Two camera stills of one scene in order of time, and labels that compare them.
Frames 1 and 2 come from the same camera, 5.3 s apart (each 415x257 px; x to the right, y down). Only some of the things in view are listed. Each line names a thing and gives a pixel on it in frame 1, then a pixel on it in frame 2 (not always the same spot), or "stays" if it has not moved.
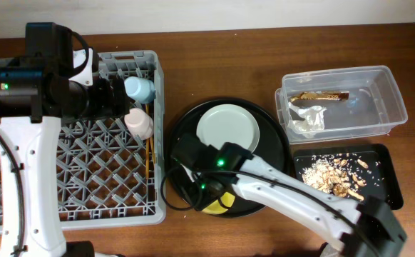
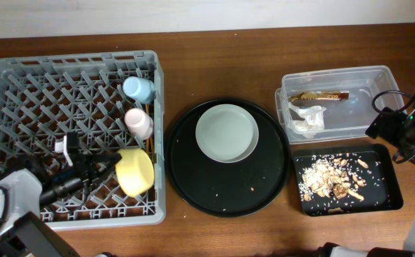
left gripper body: (118, 98) → (85, 168)
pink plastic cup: (139, 123) stays
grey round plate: (228, 123) stays
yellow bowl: (214, 208) → (135, 171)
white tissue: (314, 121) stays
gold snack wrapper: (333, 96) stays
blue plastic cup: (139, 89) stays
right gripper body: (185, 150) → (382, 126)
